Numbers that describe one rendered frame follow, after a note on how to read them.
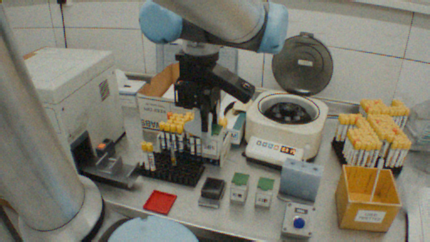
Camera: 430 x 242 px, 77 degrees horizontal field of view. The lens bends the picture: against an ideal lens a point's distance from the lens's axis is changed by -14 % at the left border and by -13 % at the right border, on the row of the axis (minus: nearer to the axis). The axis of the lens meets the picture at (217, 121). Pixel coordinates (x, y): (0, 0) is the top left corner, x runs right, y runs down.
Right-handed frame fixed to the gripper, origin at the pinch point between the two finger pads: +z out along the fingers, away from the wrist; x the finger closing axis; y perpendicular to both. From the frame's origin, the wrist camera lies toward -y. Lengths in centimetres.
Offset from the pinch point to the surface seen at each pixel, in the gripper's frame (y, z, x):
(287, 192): -19.1, 17.1, -4.5
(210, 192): -0.1, 15.6, 2.6
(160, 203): 12.0, 18.8, 7.2
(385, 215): -43.2, 12.8, 2.8
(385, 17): -45, -21, -56
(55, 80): 41.4, -11.0, 3.0
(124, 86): 52, 14, -43
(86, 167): 36.6, 15.0, 4.9
